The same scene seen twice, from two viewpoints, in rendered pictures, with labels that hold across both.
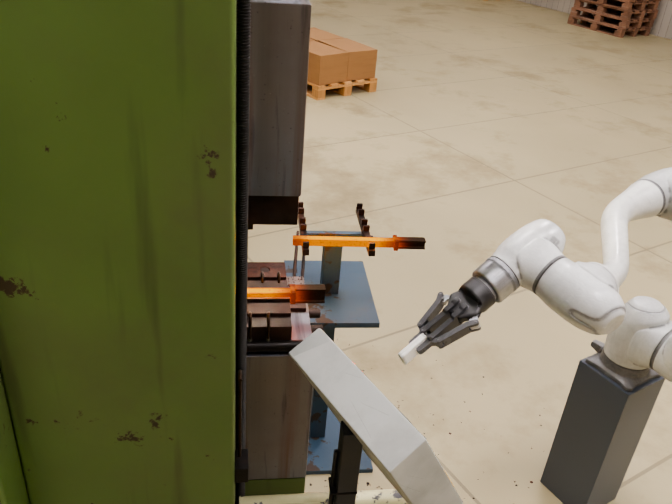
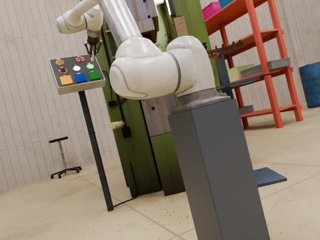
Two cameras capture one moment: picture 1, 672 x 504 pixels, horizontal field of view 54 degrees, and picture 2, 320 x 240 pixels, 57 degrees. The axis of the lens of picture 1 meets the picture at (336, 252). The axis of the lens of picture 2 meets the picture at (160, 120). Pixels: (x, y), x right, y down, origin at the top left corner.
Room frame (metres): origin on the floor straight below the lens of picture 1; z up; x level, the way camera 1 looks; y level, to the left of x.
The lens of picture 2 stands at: (1.86, -2.17, 0.60)
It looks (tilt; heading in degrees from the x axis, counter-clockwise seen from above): 1 degrees down; 101
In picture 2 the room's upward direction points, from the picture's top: 14 degrees counter-clockwise
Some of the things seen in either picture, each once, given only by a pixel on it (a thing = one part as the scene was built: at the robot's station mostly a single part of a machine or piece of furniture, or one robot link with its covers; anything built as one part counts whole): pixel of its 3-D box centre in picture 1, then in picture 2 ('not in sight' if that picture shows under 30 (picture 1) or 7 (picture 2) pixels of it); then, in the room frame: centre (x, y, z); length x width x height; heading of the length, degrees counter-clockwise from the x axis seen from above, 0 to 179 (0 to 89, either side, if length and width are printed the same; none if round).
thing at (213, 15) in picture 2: not in sight; (224, 69); (2.21, 3.68, 1.19); 2.63 x 0.72 x 2.38; 124
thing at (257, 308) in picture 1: (209, 311); not in sight; (1.43, 0.32, 0.96); 0.42 x 0.20 x 0.09; 99
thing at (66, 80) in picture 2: not in sight; (66, 80); (0.91, -0.22, 1.01); 0.07 x 0.05 x 0.07; 34
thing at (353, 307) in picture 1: (328, 291); (225, 86); (1.97, 0.01, 0.70); 0.40 x 0.30 x 0.02; 9
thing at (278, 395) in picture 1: (208, 376); (166, 104); (1.48, 0.34, 0.69); 0.56 x 0.38 x 0.45; 99
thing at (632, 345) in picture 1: (640, 330); (187, 65); (1.80, -1.01, 0.77); 0.18 x 0.16 x 0.22; 39
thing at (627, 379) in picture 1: (619, 358); (202, 99); (1.82, -0.99, 0.63); 0.22 x 0.18 x 0.06; 34
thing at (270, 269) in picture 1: (264, 278); not in sight; (1.63, 0.20, 0.95); 0.12 x 0.09 x 0.07; 99
